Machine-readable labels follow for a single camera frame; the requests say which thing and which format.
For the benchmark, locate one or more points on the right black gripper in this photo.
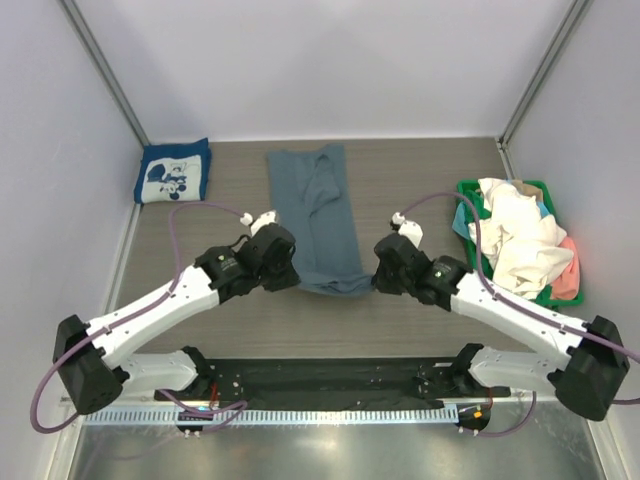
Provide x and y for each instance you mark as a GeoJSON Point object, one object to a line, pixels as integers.
{"type": "Point", "coordinates": [381, 283]}

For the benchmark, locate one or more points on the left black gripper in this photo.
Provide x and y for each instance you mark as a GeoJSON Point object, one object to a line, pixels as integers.
{"type": "Point", "coordinates": [288, 278]}

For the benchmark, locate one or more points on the grey-blue t shirt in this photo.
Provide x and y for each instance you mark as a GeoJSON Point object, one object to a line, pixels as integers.
{"type": "Point", "coordinates": [309, 191]}

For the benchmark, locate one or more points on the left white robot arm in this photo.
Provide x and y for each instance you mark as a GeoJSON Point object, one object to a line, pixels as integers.
{"type": "Point", "coordinates": [98, 360]}

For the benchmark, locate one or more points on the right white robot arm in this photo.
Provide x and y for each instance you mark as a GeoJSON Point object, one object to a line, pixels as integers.
{"type": "Point", "coordinates": [581, 363]}

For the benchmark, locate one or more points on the green plastic bin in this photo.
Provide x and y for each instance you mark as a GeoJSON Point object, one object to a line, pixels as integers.
{"type": "Point", "coordinates": [533, 188]}

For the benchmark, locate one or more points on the white t shirt in bin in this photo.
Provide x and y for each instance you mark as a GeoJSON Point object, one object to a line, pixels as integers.
{"type": "Point", "coordinates": [521, 244]}

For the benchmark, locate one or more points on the folded blue printed t shirt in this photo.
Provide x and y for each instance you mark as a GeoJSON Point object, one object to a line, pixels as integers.
{"type": "Point", "coordinates": [173, 172]}

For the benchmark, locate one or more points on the pink t shirt in bin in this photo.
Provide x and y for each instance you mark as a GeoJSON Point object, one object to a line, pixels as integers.
{"type": "Point", "coordinates": [566, 286]}

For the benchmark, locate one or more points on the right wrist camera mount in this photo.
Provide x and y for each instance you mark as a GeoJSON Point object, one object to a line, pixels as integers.
{"type": "Point", "coordinates": [407, 228]}

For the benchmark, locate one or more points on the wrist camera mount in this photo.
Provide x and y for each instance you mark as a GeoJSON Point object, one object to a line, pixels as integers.
{"type": "Point", "coordinates": [407, 228]}
{"type": "Point", "coordinates": [255, 224]}

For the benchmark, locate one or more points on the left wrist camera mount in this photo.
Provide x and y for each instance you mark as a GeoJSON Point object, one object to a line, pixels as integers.
{"type": "Point", "coordinates": [255, 224]}

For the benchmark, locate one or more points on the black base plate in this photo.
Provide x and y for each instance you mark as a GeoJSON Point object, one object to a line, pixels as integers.
{"type": "Point", "coordinates": [347, 384]}

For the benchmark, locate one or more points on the slotted cable duct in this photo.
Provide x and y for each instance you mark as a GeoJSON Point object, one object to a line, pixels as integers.
{"type": "Point", "coordinates": [168, 415]}

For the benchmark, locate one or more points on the left aluminium frame post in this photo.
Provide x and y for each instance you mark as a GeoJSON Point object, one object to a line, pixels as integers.
{"type": "Point", "coordinates": [97, 57]}

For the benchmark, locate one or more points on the aluminium frame post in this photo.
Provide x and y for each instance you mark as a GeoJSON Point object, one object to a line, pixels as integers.
{"type": "Point", "coordinates": [97, 57]}
{"type": "Point", "coordinates": [561, 37]}

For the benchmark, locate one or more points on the right aluminium frame post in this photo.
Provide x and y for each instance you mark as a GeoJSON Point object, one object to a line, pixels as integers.
{"type": "Point", "coordinates": [561, 37]}

